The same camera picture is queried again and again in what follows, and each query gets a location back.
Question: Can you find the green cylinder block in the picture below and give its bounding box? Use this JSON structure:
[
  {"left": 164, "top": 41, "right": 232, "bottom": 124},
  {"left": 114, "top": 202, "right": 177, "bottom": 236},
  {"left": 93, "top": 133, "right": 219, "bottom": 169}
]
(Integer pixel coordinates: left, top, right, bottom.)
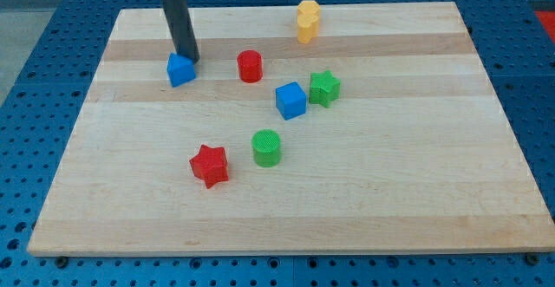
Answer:
[{"left": 251, "top": 129, "right": 281, "bottom": 167}]

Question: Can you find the blue cube block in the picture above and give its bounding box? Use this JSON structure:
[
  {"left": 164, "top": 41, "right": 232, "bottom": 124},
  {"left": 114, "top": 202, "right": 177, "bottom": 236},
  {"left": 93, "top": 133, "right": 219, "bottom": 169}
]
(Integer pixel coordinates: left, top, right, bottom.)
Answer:
[{"left": 275, "top": 82, "right": 307, "bottom": 121}]

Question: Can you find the green star block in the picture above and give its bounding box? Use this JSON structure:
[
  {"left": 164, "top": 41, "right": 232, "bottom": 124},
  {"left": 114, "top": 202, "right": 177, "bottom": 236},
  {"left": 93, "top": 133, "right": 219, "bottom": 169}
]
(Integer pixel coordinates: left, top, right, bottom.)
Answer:
[{"left": 309, "top": 70, "right": 342, "bottom": 108}]

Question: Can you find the red cylinder block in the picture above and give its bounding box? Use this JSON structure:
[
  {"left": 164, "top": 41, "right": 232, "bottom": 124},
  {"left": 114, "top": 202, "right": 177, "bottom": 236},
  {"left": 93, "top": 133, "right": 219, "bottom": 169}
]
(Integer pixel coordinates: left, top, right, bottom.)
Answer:
[{"left": 237, "top": 49, "right": 263, "bottom": 83}]

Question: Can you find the red star block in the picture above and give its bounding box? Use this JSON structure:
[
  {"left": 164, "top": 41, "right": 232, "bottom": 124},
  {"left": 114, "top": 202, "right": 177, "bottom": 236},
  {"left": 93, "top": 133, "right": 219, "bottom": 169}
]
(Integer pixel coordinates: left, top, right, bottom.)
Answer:
[{"left": 189, "top": 145, "right": 229, "bottom": 189}]

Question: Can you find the yellow heart block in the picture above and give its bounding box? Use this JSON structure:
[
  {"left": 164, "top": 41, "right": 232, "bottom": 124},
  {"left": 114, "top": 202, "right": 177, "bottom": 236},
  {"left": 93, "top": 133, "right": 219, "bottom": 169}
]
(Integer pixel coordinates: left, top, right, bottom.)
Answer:
[{"left": 297, "top": 14, "right": 320, "bottom": 44}]

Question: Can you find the blue triangle block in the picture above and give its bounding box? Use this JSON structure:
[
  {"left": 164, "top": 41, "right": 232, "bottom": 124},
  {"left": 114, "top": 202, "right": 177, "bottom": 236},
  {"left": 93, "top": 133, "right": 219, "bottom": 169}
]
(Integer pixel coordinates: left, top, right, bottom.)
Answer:
[{"left": 166, "top": 53, "right": 196, "bottom": 88}]

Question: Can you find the yellow hexagon block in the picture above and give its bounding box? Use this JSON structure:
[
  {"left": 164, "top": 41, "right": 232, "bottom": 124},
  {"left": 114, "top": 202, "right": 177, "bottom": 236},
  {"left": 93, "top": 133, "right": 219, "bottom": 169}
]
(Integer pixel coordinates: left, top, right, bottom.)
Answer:
[{"left": 297, "top": 0, "right": 321, "bottom": 17}]

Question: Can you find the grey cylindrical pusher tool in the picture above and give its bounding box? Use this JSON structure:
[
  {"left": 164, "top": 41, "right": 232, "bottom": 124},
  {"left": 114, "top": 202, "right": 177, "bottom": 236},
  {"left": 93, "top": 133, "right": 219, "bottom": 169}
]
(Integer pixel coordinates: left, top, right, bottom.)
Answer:
[{"left": 161, "top": 0, "right": 200, "bottom": 64}]

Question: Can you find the wooden board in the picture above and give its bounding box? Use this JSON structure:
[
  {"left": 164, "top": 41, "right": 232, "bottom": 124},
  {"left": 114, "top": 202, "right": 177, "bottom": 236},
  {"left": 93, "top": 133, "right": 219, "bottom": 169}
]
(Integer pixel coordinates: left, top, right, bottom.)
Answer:
[{"left": 28, "top": 2, "right": 554, "bottom": 257}]

